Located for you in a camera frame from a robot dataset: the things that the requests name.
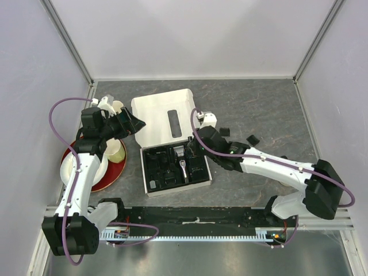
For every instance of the black cleaning brush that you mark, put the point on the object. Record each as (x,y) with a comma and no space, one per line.
(161,179)

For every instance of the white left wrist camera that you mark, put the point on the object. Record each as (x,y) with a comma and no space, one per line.
(105,103)

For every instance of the black comb guard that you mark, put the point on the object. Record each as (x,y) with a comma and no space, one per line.
(170,179)
(225,132)
(253,140)

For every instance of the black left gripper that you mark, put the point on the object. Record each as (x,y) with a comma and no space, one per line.
(127,127)

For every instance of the red round plate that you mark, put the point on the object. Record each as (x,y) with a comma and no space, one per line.
(113,172)

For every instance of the cream paper cup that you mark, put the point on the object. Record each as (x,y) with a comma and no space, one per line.
(117,106)
(115,151)

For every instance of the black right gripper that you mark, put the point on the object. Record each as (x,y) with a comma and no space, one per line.
(202,153)

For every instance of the black plastic tray insert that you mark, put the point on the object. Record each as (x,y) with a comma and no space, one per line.
(163,159)

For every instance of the white slotted cable duct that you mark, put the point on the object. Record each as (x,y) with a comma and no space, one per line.
(191,233)

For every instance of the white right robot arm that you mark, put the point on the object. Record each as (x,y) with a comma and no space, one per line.
(317,187)

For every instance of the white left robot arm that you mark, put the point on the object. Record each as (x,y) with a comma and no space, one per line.
(72,230)

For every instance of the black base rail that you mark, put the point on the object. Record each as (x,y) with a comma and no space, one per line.
(223,216)

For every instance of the black silver hair clipper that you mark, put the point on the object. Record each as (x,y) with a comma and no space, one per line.
(180,153)

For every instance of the white plate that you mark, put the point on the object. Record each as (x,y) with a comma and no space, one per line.
(66,169)

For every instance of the white cardboard box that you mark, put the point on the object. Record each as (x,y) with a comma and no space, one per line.
(167,118)

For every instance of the small white oil bottle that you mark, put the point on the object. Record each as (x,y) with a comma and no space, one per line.
(152,185)

